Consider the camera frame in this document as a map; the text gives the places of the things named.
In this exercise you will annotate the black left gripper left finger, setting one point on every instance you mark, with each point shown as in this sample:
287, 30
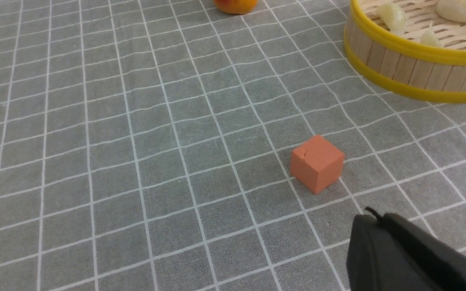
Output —
376, 261

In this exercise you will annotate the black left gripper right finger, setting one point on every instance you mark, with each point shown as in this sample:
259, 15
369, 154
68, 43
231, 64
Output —
444, 265

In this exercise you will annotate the large green dumpling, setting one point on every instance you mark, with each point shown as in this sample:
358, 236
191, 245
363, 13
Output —
429, 38

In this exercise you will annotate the small green dumpling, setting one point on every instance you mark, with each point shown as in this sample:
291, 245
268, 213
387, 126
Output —
393, 17

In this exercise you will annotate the white dumpling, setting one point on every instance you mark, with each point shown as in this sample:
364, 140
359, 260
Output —
452, 10

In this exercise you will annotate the bamboo steamer tray yellow rim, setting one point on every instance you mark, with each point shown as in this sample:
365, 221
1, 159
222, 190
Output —
400, 63

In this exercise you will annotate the orange foam cube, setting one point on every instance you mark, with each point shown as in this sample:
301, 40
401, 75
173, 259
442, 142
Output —
316, 163

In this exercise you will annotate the grey checked tablecloth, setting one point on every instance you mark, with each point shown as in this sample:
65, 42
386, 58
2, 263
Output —
145, 146

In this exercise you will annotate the orange toy pear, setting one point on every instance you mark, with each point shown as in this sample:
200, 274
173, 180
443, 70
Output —
235, 7

